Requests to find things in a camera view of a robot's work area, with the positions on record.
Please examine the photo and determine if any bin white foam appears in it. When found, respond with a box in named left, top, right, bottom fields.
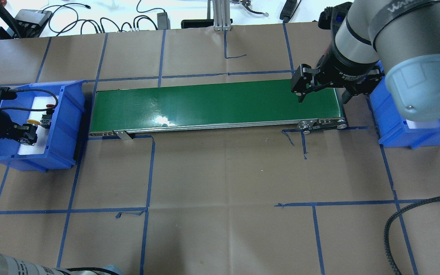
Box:
left=403, top=120, right=440, bottom=132
left=17, top=96, right=55, bottom=155

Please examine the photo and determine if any right bin white foam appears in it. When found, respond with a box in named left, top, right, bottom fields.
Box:
left=403, top=120, right=440, bottom=132

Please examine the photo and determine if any aluminium frame post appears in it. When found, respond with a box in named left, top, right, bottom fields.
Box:
left=212, top=0, right=232, bottom=31

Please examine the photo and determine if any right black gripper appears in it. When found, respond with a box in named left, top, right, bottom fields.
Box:
left=291, top=41, right=383, bottom=104

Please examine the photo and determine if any black usb hub box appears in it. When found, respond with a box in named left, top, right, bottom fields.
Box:
left=15, top=9, right=53, bottom=38

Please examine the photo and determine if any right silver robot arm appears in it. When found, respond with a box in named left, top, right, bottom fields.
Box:
left=291, top=0, right=440, bottom=122

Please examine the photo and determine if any green conveyor belt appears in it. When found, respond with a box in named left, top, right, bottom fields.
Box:
left=89, top=79, right=348, bottom=137

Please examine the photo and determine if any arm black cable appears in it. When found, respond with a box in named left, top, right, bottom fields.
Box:
left=383, top=191, right=440, bottom=275
left=0, top=86, right=59, bottom=115

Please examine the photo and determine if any left bin white foam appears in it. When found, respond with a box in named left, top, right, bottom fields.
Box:
left=17, top=96, right=55, bottom=155

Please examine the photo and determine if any left blue plastic bin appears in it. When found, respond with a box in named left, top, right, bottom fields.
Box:
left=0, top=80, right=86, bottom=172

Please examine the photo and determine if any black power adapter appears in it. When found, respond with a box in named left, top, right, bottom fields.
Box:
left=157, top=11, right=171, bottom=30

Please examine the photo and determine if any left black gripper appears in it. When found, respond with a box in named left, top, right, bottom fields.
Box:
left=0, top=111, right=38, bottom=146

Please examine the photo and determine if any right blue plastic bin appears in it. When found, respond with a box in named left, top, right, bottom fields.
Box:
left=369, top=54, right=440, bottom=149

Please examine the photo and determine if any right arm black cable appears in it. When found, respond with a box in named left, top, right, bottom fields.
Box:
left=383, top=191, right=440, bottom=275

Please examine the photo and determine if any yellow push button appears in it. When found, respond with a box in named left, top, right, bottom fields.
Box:
left=26, top=114, right=52, bottom=129

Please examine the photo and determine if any blue plastic bin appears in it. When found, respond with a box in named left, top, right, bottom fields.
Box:
left=369, top=54, right=440, bottom=149
left=0, top=80, right=86, bottom=172

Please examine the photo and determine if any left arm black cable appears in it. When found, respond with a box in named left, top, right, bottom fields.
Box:
left=0, top=86, right=59, bottom=115

